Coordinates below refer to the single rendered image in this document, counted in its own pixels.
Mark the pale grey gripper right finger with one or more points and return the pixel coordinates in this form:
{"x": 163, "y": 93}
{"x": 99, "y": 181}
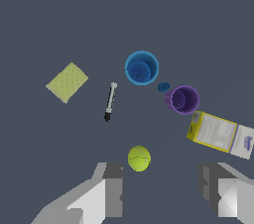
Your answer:
{"x": 228, "y": 195}

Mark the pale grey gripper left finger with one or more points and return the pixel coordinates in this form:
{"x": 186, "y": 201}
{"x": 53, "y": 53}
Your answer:
{"x": 96, "y": 198}

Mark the small blue crumpled object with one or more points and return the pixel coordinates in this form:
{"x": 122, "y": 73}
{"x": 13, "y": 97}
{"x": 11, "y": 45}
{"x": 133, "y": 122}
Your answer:
{"x": 163, "y": 87}

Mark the yellow-green tennis ball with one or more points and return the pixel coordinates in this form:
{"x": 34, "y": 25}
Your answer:
{"x": 139, "y": 158}

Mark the yellow and white cardboard box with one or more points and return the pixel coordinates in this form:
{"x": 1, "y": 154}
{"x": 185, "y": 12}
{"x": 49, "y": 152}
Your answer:
{"x": 220, "y": 134}

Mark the black and white marker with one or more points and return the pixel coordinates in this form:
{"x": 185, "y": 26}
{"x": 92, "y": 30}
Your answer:
{"x": 110, "y": 101}

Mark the purple plastic cup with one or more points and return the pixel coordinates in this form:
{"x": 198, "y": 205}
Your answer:
{"x": 182, "y": 99}

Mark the yellow-green sponge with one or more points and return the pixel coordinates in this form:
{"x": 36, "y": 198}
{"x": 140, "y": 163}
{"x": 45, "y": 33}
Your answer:
{"x": 66, "y": 82}

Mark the blue plastic cup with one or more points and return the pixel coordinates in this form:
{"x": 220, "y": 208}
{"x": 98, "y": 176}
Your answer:
{"x": 142, "y": 68}

